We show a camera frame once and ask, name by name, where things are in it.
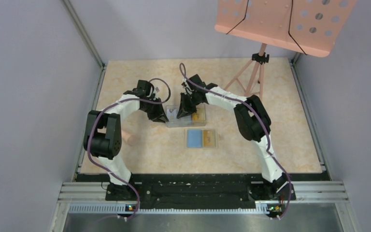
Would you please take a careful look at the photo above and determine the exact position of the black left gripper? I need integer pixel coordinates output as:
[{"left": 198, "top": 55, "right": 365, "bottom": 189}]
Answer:
[{"left": 141, "top": 97, "right": 169, "bottom": 123}]

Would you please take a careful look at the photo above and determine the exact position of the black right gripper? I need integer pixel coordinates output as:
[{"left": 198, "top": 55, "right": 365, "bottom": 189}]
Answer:
[{"left": 177, "top": 92, "right": 200, "bottom": 119}]

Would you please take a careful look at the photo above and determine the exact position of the purple cable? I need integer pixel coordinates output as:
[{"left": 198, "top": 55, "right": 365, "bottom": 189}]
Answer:
[
  {"left": 86, "top": 78, "right": 171, "bottom": 221},
  {"left": 179, "top": 62, "right": 292, "bottom": 221}
]

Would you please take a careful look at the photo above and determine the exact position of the grey slotted cable duct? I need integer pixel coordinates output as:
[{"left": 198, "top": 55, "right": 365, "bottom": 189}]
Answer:
[{"left": 69, "top": 203, "right": 269, "bottom": 215}]

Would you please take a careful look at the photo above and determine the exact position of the clear acrylic card box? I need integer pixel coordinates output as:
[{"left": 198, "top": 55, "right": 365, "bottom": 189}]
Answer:
[{"left": 165, "top": 105, "right": 206, "bottom": 128}]

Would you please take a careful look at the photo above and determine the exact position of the pink music stand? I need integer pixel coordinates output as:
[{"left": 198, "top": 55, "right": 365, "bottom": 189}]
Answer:
[{"left": 214, "top": 0, "right": 356, "bottom": 95}]

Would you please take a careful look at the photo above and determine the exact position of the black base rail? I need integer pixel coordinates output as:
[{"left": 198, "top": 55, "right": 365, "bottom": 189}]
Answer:
[{"left": 75, "top": 173, "right": 330, "bottom": 211}]

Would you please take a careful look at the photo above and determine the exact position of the pink wooden cylinder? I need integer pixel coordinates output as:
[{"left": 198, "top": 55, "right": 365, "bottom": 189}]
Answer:
[{"left": 121, "top": 130, "right": 136, "bottom": 145}]

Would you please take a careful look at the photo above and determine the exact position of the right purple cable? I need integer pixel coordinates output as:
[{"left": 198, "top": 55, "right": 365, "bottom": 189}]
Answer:
[{"left": 179, "top": 62, "right": 292, "bottom": 221}]

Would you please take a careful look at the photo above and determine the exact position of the silver credit card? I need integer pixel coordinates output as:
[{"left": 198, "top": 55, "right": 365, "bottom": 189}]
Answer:
[{"left": 166, "top": 108, "right": 178, "bottom": 123}]

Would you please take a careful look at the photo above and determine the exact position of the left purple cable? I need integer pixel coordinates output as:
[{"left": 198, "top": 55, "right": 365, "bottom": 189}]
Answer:
[{"left": 86, "top": 78, "right": 171, "bottom": 221}]

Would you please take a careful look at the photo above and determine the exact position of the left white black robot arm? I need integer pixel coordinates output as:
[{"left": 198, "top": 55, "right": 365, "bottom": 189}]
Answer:
[{"left": 84, "top": 80, "right": 169, "bottom": 200}]

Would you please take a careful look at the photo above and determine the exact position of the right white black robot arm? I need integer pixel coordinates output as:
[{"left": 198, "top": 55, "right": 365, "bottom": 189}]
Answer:
[{"left": 177, "top": 74, "right": 293, "bottom": 199}]

